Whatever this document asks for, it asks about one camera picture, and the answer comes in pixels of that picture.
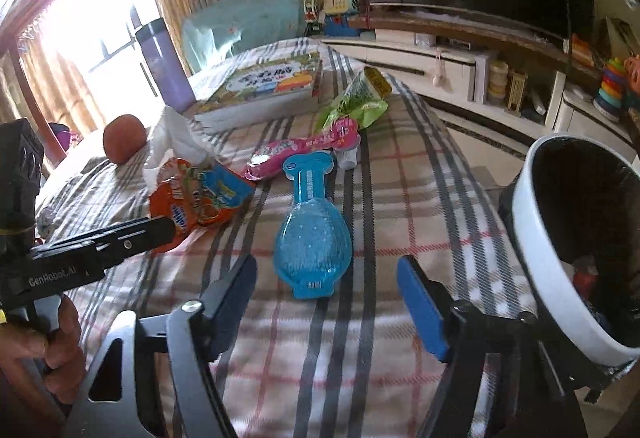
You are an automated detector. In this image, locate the orange blue ovaltine bag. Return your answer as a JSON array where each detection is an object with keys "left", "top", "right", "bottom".
[{"left": 150, "top": 156, "right": 255, "bottom": 253}]

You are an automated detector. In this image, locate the blue plastic blister toy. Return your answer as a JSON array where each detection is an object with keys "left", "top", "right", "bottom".
[{"left": 272, "top": 152, "right": 352, "bottom": 300}]

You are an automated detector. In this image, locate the white plastic bag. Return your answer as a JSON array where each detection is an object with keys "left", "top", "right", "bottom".
[{"left": 142, "top": 106, "right": 217, "bottom": 194}]

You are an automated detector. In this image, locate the white rimmed trash bin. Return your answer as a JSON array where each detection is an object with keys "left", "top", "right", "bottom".
[{"left": 498, "top": 133, "right": 639, "bottom": 366}]

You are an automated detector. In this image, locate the left hand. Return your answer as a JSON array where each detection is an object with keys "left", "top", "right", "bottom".
[{"left": 1, "top": 295, "right": 85, "bottom": 410}]

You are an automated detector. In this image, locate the orange round fruit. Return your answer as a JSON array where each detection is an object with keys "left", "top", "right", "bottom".
[{"left": 102, "top": 114, "right": 148, "bottom": 166}]

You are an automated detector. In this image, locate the children's picture book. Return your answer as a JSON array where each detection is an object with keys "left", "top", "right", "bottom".
[{"left": 193, "top": 51, "right": 322, "bottom": 133}]

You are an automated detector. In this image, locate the purple thermos bottle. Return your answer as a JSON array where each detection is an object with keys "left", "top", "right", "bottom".
[{"left": 136, "top": 17, "right": 196, "bottom": 114}]

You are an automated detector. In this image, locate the green snack pouch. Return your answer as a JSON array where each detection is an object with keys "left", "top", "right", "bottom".
[{"left": 314, "top": 66, "right": 393, "bottom": 132}]

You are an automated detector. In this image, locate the white tv cabinet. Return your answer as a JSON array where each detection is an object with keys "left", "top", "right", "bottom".
[{"left": 322, "top": 12, "right": 637, "bottom": 159}]

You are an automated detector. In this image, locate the teal covered chair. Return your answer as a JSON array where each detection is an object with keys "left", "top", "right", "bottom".
[{"left": 181, "top": 0, "right": 305, "bottom": 74}]

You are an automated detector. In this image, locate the toy phone set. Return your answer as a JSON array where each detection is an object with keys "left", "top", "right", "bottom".
[{"left": 303, "top": 0, "right": 360, "bottom": 37}]

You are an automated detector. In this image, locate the rainbow stacking ring toy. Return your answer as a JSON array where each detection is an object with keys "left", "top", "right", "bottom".
[{"left": 592, "top": 57, "right": 626, "bottom": 123}]

